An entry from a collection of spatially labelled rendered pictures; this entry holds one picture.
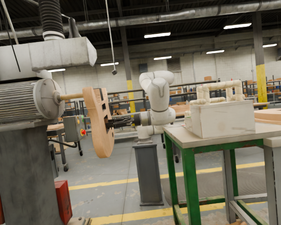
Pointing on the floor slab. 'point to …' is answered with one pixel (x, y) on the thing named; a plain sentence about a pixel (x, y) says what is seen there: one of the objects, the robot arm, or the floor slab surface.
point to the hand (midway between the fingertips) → (107, 123)
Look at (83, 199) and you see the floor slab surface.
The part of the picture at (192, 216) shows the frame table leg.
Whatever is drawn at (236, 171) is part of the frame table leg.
